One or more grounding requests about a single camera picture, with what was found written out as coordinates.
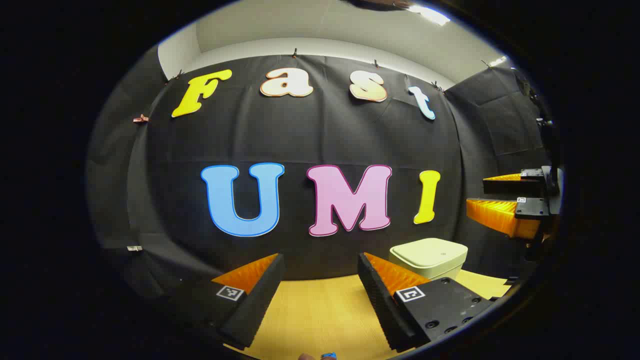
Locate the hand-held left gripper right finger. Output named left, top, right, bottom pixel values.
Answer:
left=357, top=252, right=497, bottom=353

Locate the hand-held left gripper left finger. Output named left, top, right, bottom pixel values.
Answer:
left=175, top=252, right=287, bottom=351

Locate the pale green garbage bin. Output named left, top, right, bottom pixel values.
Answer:
left=389, top=237, right=469, bottom=282

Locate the wooden desktop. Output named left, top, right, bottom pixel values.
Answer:
left=223, top=269, right=513, bottom=360

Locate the black backdrop cloth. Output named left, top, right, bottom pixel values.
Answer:
left=85, top=47, right=556, bottom=301

